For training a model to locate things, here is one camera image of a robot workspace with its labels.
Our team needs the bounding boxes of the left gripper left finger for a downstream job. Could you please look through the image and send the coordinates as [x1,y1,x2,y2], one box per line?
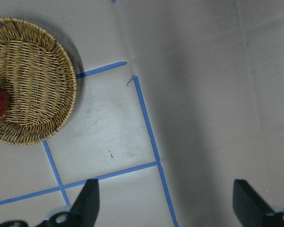
[49,179,100,227]

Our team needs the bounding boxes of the woven wicker basket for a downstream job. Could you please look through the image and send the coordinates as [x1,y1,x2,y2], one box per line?
[0,17,77,146]

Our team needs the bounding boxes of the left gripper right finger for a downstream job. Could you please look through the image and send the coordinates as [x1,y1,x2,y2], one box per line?
[232,179,284,227]

